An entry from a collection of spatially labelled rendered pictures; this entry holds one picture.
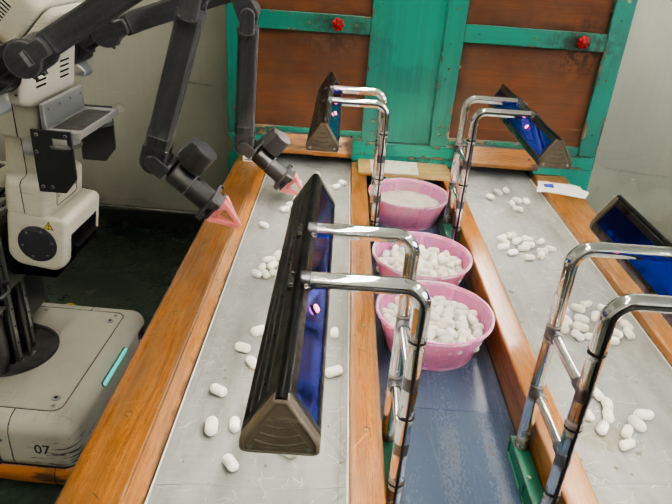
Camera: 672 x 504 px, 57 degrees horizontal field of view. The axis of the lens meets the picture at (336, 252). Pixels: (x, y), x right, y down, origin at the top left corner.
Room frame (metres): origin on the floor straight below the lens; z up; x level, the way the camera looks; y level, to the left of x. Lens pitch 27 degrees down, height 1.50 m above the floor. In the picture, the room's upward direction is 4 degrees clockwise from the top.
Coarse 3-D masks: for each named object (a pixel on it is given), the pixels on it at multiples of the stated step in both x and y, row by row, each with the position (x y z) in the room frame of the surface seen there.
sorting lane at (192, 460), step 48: (336, 192) 1.92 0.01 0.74; (336, 240) 1.55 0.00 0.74; (240, 288) 1.25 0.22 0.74; (240, 336) 1.06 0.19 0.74; (192, 384) 0.90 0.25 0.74; (240, 384) 0.91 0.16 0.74; (336, 384) 0.93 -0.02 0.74; (192, 432) 0.77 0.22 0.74; (240, 432) 0.78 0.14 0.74; (336, 432) 0.80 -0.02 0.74; (192, 480) 0.67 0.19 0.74; (240, 480) 0.68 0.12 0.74; (288, 480) 0.69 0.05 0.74; (336, 480) 0.69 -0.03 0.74
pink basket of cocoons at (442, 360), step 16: (432, 288) 1.30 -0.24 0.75; (448, 288) 1.29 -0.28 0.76; (384, 304) 1.23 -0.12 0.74; (464, 304) 1.26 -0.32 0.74; (480, 304) 1.23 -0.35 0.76; (384, 320) 1.12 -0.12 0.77; (480, 320) 1.20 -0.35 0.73; (432, 352) 1.06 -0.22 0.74; (448, 352) 1.06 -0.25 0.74; (464, 352) 1.07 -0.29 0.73; (432, 368) 1.07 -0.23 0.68; (448, 368) 1.08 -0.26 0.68
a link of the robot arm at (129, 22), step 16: (160, 0) 1.76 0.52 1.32; (176, 0) 1.73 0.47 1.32; (224, 0) 1.73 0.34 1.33; (240, 0) 1.73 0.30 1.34; (128, 16) 1.73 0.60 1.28; (144, 16) 1.73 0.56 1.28; (160, 16) 1.73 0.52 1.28; (256, 16) 1.73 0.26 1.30; (96, 32) 1.71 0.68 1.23; (112, 32) 1.71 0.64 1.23; (128, 32) 1.72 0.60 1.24
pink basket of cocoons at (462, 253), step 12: (420, 240) 1.58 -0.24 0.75; (444, 240) 1.56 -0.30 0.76; (372, 252) 1.44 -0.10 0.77; (456, 252) 1.52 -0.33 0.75; (468, 252) 1.48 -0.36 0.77; (384, 264) 1.37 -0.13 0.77; (468, 264) 1.44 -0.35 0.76; (396, 276) 1.36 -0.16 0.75; (420, 276) 1.33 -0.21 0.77; (444, 276) 1.33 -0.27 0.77; (456, 276) 1.35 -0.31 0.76; (444, 288) 1.35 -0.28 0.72
